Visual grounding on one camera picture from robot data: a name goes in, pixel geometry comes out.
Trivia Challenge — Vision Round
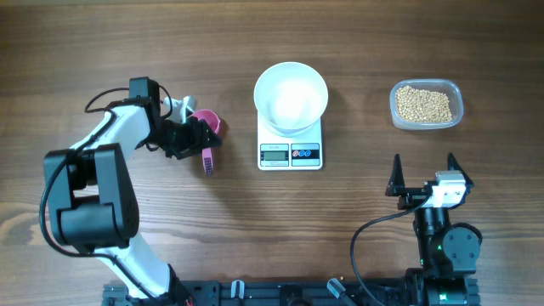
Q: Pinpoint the white bowl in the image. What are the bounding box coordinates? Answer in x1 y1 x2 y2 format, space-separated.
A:
253 61 329 136

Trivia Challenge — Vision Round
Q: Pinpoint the pile of soybeans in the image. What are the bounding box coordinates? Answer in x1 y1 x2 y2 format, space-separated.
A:
394 86 452 123

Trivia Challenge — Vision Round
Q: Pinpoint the pink plastic measuring scoop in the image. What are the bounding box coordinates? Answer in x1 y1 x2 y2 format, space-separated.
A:
190 109 222 176

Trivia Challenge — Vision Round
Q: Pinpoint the black cable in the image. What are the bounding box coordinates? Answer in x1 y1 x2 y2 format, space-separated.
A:
349 186 434 306
38 82 173 303

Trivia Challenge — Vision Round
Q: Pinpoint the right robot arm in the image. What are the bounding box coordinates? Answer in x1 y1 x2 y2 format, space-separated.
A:
385 154 483 306

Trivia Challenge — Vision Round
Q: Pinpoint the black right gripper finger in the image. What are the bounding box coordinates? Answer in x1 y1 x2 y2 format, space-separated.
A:
385 154 405 196
447 152 474 191

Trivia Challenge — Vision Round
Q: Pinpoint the right black cable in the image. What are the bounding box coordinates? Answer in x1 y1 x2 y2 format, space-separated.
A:
349 186 434 306

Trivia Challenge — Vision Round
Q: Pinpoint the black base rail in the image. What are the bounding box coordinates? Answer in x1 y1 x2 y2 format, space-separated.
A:
100 277 481 306

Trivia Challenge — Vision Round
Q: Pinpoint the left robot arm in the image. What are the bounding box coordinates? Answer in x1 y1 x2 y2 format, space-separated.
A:
39 76 222 305

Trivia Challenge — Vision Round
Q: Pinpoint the left black cable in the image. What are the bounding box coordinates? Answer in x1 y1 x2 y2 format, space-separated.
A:
38 82 173 303

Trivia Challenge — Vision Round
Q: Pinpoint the clear plastic container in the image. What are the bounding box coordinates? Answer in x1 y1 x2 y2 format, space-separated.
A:
389 78 464 130

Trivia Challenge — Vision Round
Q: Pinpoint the white digital kitchen scale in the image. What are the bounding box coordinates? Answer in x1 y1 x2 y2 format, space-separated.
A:
257 115 324 171

